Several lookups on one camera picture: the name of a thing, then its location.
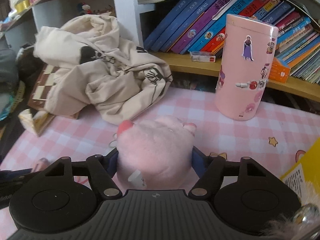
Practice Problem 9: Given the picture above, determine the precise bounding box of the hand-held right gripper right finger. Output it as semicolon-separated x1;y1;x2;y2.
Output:
188;146;272;198

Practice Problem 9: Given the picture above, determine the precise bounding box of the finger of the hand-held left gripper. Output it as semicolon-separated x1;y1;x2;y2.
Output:
0;169;35;188

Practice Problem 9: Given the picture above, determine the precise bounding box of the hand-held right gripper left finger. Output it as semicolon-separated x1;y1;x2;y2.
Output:
43;148;123;199

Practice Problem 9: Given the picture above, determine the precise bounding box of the pink plush toy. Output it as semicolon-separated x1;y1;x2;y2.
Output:
109;115;198;189

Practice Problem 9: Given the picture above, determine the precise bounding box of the yellow cardboard box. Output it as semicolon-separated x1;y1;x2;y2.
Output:
280;137;320;198

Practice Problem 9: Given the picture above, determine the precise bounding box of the pink checked tablecloth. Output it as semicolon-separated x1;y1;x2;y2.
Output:
0;85;320;240

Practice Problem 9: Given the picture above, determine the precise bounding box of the white gold paper box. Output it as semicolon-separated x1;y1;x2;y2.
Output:
19;109;54;137

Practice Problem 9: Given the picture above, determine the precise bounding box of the wooden chessboard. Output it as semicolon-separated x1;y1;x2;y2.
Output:
26;64;80;120

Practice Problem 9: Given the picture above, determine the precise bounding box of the beige printed cloth bag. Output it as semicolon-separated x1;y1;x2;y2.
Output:
32;14;174;125

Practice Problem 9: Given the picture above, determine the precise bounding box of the small white card box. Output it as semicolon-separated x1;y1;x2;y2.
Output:
189;51;217;63

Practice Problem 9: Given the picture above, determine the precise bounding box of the pink sticker-covered tin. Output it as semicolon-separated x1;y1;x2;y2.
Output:
214;14;279;122

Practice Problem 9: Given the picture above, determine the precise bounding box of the grey furry pompom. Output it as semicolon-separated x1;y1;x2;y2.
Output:
262;180;320;240

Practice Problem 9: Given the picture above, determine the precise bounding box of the dark brown bag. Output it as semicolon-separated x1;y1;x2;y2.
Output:
16;42;44;83

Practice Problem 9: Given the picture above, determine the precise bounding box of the orange white carton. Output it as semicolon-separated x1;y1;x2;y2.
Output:
269;57;292;84

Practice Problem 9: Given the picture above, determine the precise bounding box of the row of children's books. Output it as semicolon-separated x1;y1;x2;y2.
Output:
142;0;320;85

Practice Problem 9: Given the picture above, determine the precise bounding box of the white bookshelf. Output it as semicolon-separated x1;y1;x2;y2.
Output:
0;0;320;103

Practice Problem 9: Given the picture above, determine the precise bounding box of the gold ribbon roll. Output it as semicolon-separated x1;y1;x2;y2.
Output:
14;0;32;13

